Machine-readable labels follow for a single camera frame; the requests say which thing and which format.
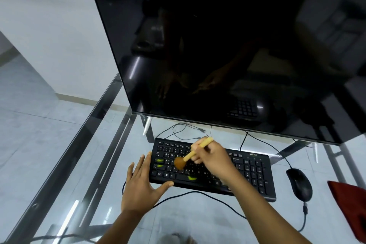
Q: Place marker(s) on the person's left hand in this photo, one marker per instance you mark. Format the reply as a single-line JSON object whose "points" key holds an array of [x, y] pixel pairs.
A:
{"points": [[138, 191]]}

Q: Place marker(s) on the person's right hand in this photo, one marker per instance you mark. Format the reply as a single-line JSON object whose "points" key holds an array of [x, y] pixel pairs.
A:
{"points": [[216, 159]]}

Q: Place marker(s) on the person's left thumb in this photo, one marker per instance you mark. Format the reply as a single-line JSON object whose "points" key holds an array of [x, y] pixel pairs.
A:
{"points": [[163, 186]]}

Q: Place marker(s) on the person's left little finger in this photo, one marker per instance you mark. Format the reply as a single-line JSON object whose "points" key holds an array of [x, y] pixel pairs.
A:
{"points": [[129, 173]]}

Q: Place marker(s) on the person's right fingers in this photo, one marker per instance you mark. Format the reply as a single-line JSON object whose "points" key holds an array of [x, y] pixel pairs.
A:
{"points": [[200, 151]]}

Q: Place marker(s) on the black computer keyboard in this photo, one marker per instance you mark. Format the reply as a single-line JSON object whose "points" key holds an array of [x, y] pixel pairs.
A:
{"points": [[251, 171]]}

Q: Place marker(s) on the person's right forearm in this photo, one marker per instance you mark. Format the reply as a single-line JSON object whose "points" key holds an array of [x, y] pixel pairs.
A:
{"points": [[263, 215]]}

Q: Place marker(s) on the person's left forearm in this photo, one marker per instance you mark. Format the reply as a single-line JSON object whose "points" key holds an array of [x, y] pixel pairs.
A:
{"points": [[123, 228]]}

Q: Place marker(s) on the white monitor stand leg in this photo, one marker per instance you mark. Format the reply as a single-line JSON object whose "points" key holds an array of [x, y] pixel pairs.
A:
{"points": [[147, 126], [316, 153]]}

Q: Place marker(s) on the black computer mouse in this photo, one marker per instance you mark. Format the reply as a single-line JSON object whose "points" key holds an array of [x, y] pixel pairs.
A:
{"points": [[300, 185]]}

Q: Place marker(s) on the large black monitor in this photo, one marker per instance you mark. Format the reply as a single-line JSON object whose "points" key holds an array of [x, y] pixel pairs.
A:
{"points": [[217, 38]]}

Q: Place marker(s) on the red cloth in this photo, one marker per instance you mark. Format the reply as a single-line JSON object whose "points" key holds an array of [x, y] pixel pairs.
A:
{"points": [[351, 206]]}

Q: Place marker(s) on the metal table frame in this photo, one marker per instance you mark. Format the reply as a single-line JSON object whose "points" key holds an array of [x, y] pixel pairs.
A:
{"points": [[71, 161]]}

